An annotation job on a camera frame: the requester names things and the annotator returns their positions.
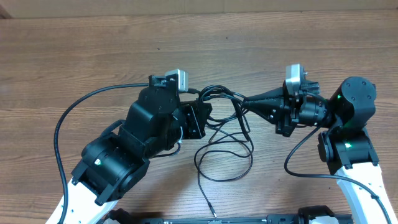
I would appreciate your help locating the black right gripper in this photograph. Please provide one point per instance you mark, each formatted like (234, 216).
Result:
(282, 107)

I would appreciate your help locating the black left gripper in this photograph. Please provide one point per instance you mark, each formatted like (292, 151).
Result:
(194, 122)

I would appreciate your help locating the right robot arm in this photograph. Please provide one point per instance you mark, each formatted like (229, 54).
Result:
(344, 143)

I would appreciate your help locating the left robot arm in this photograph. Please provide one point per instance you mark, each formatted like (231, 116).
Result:
(119, 158)

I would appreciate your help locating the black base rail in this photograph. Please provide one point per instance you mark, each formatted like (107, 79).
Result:
(314, 214)

